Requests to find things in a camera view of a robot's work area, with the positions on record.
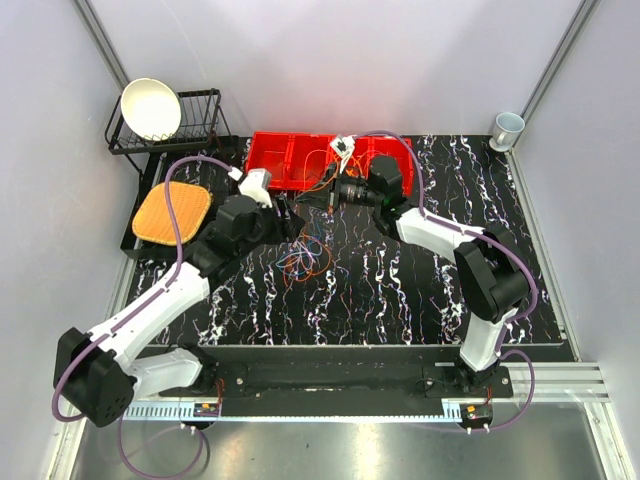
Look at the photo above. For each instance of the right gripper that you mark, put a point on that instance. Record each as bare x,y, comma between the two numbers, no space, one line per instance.
320,199

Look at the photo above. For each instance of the red bin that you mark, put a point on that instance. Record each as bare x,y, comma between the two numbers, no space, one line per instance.
270,151
353,171
307,161
397,149

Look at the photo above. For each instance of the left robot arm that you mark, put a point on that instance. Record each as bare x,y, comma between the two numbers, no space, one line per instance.
101,372

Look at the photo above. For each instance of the white bowl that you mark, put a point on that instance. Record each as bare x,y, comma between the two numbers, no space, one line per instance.
151,109

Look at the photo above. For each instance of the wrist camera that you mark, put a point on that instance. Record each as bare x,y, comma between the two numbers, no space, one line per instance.
343,146
254,184

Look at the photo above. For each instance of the light blue mug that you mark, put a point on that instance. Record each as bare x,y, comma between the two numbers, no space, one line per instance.
506,130

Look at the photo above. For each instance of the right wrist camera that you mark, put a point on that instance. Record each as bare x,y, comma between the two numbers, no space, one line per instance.
343,146

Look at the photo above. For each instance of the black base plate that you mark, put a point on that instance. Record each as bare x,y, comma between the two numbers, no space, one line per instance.
329,382

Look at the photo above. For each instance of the woven bamboo tray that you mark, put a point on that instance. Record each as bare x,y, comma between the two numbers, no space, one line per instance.
188,205

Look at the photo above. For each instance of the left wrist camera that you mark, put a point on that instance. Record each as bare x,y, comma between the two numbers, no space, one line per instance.
254,184

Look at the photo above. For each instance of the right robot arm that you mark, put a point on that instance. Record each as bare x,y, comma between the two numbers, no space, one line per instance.
497,286

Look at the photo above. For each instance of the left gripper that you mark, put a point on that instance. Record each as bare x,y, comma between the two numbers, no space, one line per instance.
289,223

